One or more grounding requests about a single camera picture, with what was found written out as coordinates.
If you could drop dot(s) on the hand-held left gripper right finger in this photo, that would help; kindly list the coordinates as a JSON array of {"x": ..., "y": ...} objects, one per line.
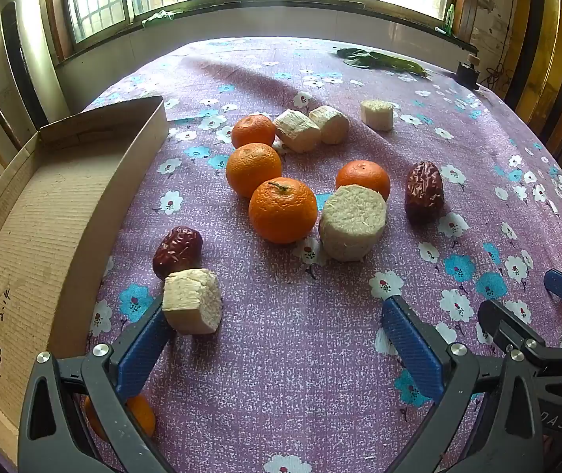
[{"x": 411, "y": 350}]

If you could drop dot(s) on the green bottle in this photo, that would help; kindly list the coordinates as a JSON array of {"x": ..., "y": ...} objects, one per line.
[{"x": 450, "y": 19}]

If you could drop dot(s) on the dried red date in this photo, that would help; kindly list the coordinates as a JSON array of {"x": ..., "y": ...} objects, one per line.
[
  {"x": 424, "y": 189},
  {"x": 177, "y": 251}
]

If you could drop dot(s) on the white refrigerator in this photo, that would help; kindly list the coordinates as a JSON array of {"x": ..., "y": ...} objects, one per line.
[{"x": 29, "y": 59}]

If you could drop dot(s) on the orange mandarin with stem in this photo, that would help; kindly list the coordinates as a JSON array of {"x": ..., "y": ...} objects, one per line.
[{"x": 283, "y": 209}]

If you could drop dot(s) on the small black device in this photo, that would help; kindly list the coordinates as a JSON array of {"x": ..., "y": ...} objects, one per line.
[{"x": 468, "y": 71}]

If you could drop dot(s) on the brown cardboard box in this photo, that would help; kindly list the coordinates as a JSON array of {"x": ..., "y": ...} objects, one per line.
[{"x": 39, "y": 236}]

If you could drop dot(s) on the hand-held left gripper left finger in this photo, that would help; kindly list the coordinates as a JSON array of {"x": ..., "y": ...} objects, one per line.
[{"x": 138, "y": 354}]

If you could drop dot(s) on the short peeled sugarcane piece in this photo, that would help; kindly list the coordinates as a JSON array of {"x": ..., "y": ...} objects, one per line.
[{"x": 377, "y": 114}]

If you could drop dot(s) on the large peeled sugarcane piece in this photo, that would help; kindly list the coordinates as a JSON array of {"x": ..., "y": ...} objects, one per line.
[{"x": 354, "y": 221}]

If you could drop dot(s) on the green cloth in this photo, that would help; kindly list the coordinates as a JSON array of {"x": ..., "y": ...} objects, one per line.
[{"x": 160, "y": 17}]

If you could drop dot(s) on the green leafy vegetable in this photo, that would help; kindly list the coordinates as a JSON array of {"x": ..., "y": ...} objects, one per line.
[{"x": 384, "y": 59}]

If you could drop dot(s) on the purple floral tablecloth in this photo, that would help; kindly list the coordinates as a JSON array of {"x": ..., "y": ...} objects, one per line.
[{"x": 286, "y": 354}]

